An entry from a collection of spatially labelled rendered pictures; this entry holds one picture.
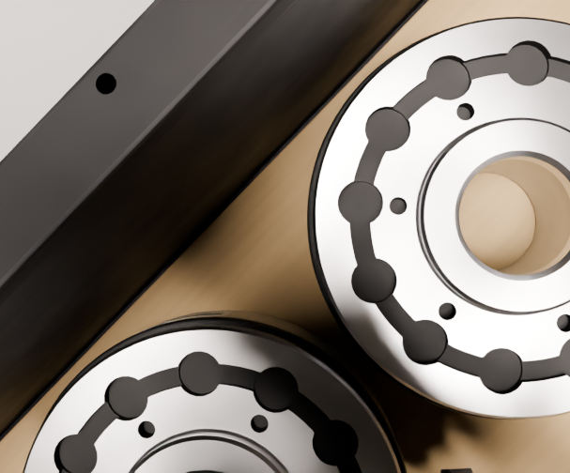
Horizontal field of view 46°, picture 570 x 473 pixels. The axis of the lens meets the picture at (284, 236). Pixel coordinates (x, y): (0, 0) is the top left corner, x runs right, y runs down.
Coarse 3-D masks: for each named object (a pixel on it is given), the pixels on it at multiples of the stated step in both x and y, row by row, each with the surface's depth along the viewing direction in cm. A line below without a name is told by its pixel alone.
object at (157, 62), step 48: (192, 0) 10; (240, 0) 10; (288, 0) 11; (144, 48) 11; (192, 48) 10; (240, 48) 11; (96, 96) 11; (144, 96) 10; (192, 96) 11; (48, 144) 11; (96, 144) 11; (144, 144) 11; (0, 192) 11; (48, 192) 11; (96, 192) 11; (0, 240) 11; (48, 240) 11; (0, 288) 11
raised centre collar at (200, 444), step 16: (192, 432) 17; (208, 432) 17; (224, 432) 17; (160, 448) 17; (176, 448) 17; (192, 448) 17; (208, 448) 17; (224, 448) 17; (240, 448) 17; (256, 448) 17; (144, 464) 17; (160, 464) 17; (176, 464) 17; (192, 464) 17; (208, 464) 17; (224, 464) 17; (240, 464) 17; (256, 464) 17; (272, 464) 17
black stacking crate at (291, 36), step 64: (320, 0) 12; (384, 0) 16; (256, 64) 12; (320, 64) 16; (192, 128) 12; (256, 128) 16; (128, 192) 12; (192, 192) 16; (64, 256) 12; (128, 256) 16; (0, 320) 12; (64, 320) 16; (0, 384) 16
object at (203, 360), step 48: (192, 336) 17; (240, 336) 17; (96, 384) 17; (144, 384) 18; (192, 384) 18; (240, 384) 17; (288, 384) 17; (336, 384) 17; (48, 432) 17; (96, 432) 18; (144, 432) 18; (240, 432) 17; (288, 432) 17; (336, 432) 17; (384, 432) 17
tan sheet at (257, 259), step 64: (448, 0) 20; (512, 0) 20; (320, 128) 20; (256, 192) 20; (512, 192) 20; (192, 256) 20; (256, 256) 20; (512, 256) 20; (128, 320) 21; (320, 320) 20; (64, 384) 21; (384, 384) 20; (0, 448) 21; (448, 448) 20; (512, 448) 20
